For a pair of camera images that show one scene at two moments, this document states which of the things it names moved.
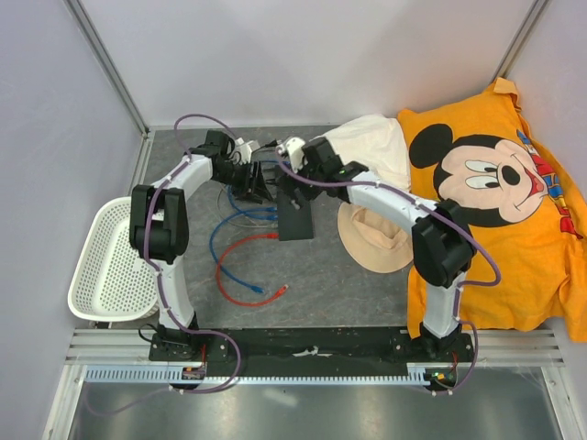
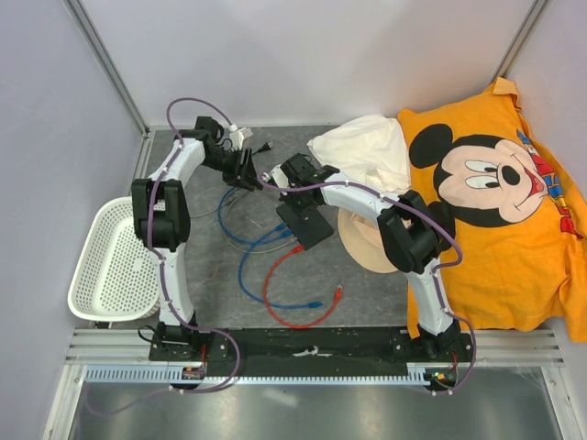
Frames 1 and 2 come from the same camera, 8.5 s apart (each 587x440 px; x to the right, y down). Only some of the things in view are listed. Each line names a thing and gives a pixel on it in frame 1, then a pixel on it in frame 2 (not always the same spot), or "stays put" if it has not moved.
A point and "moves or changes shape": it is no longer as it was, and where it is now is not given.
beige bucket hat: x=372 y=242 stays put
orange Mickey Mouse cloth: x=526 y=203 stays put
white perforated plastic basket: x=112 y=281 stays put
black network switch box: x=294 y=223 moves or changes shape
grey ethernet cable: x=272 y=225 -> x=290 y=240
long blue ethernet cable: x=254 y=288 -> x=303 y=305
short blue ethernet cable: x=249 y=214 -> x=285 y=233
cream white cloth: x=375 y=142 stays put
